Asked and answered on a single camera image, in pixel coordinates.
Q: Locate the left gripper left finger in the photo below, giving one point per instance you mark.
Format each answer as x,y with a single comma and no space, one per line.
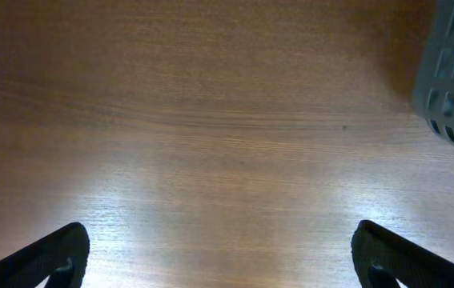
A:
60,258

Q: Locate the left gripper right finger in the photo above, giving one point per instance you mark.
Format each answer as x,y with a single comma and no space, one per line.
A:
382,258

